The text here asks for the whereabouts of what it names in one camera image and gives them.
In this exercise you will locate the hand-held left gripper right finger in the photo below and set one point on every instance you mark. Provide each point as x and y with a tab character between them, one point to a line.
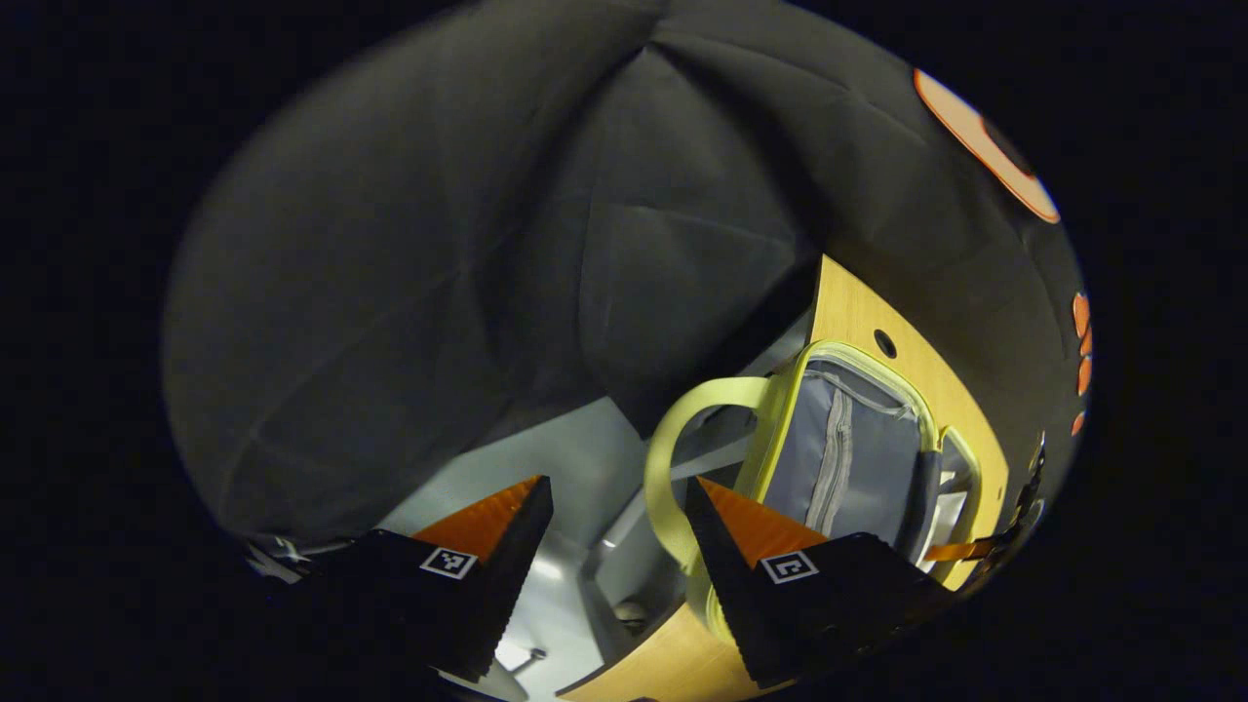
731	585

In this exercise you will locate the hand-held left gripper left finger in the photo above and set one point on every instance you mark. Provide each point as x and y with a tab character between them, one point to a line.
507	575

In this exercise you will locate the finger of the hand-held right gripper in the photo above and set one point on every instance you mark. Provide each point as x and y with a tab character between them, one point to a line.
960	552

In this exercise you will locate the pale yellow suitcase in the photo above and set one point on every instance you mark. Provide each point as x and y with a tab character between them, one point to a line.
858	458

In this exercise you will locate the black backdrop cloth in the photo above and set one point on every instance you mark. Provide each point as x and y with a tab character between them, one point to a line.
439	244

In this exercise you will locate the grey metal table frame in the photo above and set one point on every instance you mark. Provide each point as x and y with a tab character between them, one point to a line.
597	575

